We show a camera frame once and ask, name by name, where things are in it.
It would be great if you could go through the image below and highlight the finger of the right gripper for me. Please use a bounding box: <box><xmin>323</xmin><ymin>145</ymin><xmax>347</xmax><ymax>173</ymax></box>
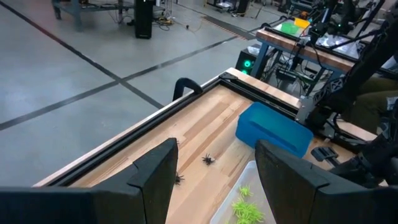
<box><xmin>310</xmin><ymin>146</ymin><xmax>340</xmax><ymax>167</ymax></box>

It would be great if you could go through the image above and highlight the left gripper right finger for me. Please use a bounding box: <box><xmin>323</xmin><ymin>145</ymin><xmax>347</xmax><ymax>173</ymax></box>
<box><xmin>255</xmin><ymin>139</ymin><xmax>398</xmax><ymax>224</ymax></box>

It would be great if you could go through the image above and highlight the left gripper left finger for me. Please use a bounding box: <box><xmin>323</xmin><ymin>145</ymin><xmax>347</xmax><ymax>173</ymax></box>
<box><xmin>0</xmin><ymin>138</ymin><xmax>179</xmax><ymax>224</ymax></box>

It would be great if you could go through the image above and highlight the green plastic spider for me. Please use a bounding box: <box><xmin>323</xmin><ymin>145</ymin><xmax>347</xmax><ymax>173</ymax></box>
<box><xmin>231</xmin><ymin>200</ymin><xmax>254</xmax><ymax>218</ymax></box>
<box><xmin>238</xmin><ymin>210</ymin><xmax>265</xmax><ymax>224</ymax></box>
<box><xmin>238</xmin><ymin>185</ymin><xmax>253</xmax><ymax>198</ymax></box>

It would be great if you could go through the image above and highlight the clear plastic bin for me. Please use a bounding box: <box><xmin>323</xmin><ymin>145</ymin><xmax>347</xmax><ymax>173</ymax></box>
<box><xmin>210</xmin><ymin>160</ymin><xmax>277</xmax><ymax>224</ymax></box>

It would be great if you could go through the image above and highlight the blue plastic bin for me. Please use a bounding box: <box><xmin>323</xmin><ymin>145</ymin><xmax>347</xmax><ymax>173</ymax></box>
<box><xmin>235</xmin><ymin>101</ymin><xmax>314</xmax><ymax>159</ymax></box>

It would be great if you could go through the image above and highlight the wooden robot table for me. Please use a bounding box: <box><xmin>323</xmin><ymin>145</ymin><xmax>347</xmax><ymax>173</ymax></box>
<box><xmin>250</xmin><ymin>18</ymin><xmax>358</xmax><ymax>97</ymax></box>

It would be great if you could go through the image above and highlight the computer tower with green lights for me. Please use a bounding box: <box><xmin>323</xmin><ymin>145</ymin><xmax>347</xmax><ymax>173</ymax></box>
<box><xmin>235</xmin><ymin>43</ymin><xmax>265</xmax><ymax>75</ymax></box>

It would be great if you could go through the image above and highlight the green plastic bin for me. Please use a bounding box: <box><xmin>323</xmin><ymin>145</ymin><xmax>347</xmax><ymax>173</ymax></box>
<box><xmin>280</xmin><ymin>22</ymin><xmax>301</xmax><ymax>35</ymax></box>

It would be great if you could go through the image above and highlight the yellow plastic bin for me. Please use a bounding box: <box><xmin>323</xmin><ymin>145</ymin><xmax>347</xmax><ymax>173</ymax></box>
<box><xmin>294</xmin><ymin>17</ymin><xmax>311</xmax><ymax>29</ymax></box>

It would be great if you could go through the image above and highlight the grey metal workbench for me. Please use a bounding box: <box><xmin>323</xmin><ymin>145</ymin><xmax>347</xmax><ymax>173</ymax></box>
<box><xmin>51</xmin><ymin>0</ymin><xmax>165</xmax><ymax>32</ymax></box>

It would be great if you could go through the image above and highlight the black computer tower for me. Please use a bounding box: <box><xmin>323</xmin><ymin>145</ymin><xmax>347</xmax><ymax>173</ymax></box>
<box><xmin>134</xmin><ymin>0</ymin><xmax>155</xmax><ymax>40</ymax></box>

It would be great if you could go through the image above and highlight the black metal table frame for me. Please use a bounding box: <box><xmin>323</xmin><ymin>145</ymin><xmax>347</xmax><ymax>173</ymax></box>
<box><xmin>46</xmin><ymin>71</ymin><xmax>374</xmax><ymax>187</ymax></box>

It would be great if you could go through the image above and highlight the black frame handle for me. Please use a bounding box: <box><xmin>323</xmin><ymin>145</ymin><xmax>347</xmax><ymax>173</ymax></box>
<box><xmin>172</xmin><ymin>77</ymin><xmax>203</xmax><ymax>102</ymax></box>

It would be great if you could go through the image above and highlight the yellow floor cable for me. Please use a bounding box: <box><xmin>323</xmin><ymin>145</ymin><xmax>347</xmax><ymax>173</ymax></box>
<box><xmin>154</xmin><ymin>15</ymin><xmax>203</xmax><ymax>32</ymax></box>

